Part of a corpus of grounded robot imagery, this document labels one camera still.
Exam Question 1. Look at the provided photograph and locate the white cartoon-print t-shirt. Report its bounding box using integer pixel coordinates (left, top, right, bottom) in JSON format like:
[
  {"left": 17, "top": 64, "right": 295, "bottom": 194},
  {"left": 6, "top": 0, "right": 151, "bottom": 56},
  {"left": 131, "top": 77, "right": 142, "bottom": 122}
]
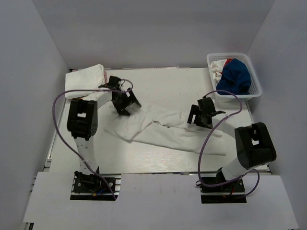
[{"left": 103, "top": 103, "right": 226, "bottom": 155}]

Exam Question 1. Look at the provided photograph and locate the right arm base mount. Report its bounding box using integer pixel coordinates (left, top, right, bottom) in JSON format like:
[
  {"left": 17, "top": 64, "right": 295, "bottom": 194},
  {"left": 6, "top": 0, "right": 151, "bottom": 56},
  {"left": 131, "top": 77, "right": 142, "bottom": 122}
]
[{"left": 195, "top": 179, "right": 247, "bottom": 204}]

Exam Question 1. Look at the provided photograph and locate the folded white t-shirt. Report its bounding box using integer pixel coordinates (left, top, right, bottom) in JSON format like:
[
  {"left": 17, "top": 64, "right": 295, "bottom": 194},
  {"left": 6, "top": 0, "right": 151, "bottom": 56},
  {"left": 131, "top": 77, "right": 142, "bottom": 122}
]
[{"left": 65, "top": 64, "right": 105, "bottom": 91}]

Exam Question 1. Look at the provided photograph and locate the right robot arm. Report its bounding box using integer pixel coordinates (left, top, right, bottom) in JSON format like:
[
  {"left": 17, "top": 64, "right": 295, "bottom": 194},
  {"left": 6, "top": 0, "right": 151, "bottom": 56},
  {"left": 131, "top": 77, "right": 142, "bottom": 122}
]
[{"left": 187, "top": 97, "right": 277, "bottom": 191}]

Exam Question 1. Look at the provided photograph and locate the blue t-shirt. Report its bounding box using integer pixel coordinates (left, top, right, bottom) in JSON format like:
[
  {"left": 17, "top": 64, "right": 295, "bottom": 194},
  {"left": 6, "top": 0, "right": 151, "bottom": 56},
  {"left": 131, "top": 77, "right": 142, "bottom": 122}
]
[{"left": 216, "top": 58, "right": 251, "bottom": 95}]

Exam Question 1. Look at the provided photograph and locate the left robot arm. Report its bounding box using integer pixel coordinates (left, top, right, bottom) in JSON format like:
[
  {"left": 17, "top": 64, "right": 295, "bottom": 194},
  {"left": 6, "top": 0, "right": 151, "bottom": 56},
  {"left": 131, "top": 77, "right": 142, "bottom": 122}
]
[{"left": 67, "top": 76, "right": 141, "bottom": 191}]

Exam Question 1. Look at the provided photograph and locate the white red-print t-shirt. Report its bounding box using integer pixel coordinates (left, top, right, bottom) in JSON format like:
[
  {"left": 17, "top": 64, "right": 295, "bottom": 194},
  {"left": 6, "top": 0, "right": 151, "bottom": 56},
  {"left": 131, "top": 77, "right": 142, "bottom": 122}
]
[{"left": 210, "top": 58, "right": 233, "bottom": 83}]

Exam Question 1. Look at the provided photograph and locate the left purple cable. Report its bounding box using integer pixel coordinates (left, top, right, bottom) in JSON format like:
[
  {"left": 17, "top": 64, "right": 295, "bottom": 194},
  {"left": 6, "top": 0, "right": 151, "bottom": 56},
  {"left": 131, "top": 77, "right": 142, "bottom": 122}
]
[{"left": 52, "top": 79, "right": 134, "bottom": 201}]

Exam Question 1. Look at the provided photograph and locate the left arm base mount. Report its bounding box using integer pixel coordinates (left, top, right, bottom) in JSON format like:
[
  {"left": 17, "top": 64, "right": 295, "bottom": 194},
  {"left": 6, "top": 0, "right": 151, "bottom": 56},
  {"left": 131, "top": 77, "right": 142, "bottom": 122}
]
[{"left": 70, "top": 171, "right": 121, "bottom": 201}]

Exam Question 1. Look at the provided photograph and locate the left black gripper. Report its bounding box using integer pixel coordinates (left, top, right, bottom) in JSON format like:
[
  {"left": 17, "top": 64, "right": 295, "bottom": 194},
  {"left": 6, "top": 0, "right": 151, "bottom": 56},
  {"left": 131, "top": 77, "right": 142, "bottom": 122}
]
[{"left": 112, "top": 88, "right": 141, "bottom": 115}]

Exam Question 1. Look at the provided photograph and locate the white plastic basket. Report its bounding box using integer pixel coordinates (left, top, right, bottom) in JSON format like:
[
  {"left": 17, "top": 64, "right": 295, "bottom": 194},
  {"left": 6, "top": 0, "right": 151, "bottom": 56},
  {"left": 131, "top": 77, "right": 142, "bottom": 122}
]
[{"left": 207, "top": 53, "right": 262, "bottom": 102}]

